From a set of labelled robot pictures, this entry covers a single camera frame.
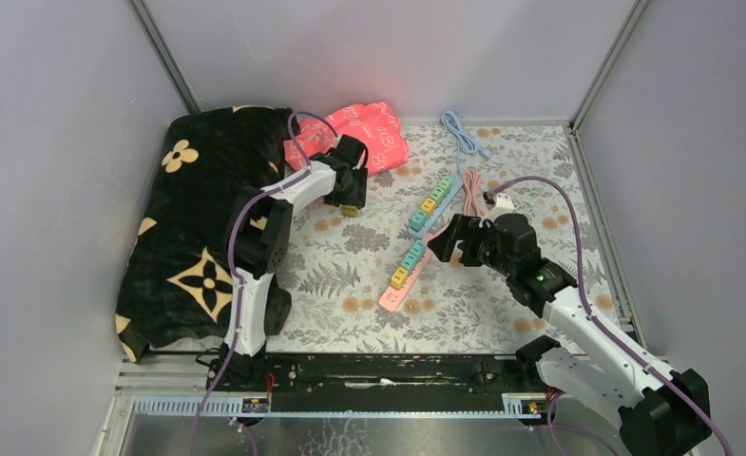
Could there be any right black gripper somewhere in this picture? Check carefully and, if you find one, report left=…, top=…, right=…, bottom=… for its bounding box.
left=427, top=213, right=514, bottom=277

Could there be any teal plug cube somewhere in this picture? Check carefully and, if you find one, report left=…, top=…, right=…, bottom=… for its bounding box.
left=400, top=252, right=420, bottom=275
left=409, top=239, right=427, bottom=261
left=410, top=209, right=428, bottom=231

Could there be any yellow plug cube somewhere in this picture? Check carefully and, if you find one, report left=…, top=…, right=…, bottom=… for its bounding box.
left=420, top=198, right=437, bottom=217
left=390, top=266, right=410, bottom=290
left=339, top=204, right=360, bottom=218

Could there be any green plug cube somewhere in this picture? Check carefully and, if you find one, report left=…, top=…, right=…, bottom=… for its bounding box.
left=436, top=176, right=453, bottom=191
left=430, top=187, right=448, bottom=201

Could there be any green plug cube bottom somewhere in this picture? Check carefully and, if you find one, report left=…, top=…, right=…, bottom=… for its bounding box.
left=436, top=176, right=453, bottom=191

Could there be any pink power strip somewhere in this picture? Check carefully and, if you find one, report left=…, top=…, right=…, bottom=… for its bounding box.
left=377, top=167, right=488, bottom=314

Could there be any blue power strip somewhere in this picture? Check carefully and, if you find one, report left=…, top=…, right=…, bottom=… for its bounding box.
left=407, top=110, right=492, bottom=239

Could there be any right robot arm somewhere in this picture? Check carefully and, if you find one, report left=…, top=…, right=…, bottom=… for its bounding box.
left=428, top=214, right=713, bottom=455

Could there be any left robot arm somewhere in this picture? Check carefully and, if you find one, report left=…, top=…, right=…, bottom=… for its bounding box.
left=224, top=135, right=368, bottom=390

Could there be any pink patterned bag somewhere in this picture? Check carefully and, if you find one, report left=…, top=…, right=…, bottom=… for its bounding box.
left=296, top=101, right=410, bottom=175

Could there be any floral table mat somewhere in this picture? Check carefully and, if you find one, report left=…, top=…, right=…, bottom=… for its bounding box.
left=267, top=126, right=616, bottom=354

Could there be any black floral blanket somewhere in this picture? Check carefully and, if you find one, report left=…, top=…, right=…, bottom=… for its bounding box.
left=115, top=105, right=293, bottom=364

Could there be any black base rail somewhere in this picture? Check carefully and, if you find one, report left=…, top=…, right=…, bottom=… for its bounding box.
left=205, top=351, right=579, bottom=415

